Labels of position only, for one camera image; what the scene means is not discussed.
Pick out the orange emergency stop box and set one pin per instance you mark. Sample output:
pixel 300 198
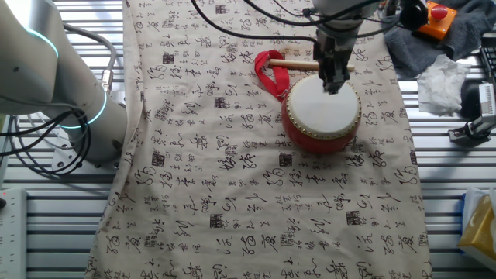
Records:
pixel 438 23

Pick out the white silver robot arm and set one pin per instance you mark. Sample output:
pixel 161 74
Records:
pixel 38 58

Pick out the yellow tissue pack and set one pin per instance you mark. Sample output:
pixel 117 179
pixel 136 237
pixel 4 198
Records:
pixel 478 228

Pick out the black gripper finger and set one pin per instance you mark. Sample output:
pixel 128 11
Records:
pixel 334 87
pixel 335 73

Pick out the dark grey towel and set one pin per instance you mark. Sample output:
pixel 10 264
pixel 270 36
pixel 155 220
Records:
pixel 472 23

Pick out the crumpled white tissue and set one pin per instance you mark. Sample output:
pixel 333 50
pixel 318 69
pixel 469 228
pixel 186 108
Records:
pixel 441 85

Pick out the black rounded device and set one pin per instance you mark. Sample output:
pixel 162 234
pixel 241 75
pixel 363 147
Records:
pixel 469 100

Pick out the red drum with white head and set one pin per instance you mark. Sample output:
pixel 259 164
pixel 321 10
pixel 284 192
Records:
pixel 321 112

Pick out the white power strip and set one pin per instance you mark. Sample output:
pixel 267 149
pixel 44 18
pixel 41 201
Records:
pixel 13 232

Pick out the black keyboard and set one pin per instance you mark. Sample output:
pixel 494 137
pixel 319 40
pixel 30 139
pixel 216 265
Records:
pixel 490 58

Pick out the wooden drumstick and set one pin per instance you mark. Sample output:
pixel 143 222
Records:
pixel 294 64

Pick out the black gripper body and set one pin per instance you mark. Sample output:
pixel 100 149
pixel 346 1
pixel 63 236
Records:
pixel 335 52

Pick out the beige calligraphy print cloth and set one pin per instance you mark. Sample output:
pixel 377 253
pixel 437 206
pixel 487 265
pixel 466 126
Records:
pixel 213 193

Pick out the wrist camera with metal bracket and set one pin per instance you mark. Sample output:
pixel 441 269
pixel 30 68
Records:
pixel 412 15

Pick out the silver camera on small stand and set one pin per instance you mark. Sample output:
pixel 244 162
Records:
pixel 487 98

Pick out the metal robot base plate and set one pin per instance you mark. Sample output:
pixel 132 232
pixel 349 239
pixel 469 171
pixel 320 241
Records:
pixel 62 155

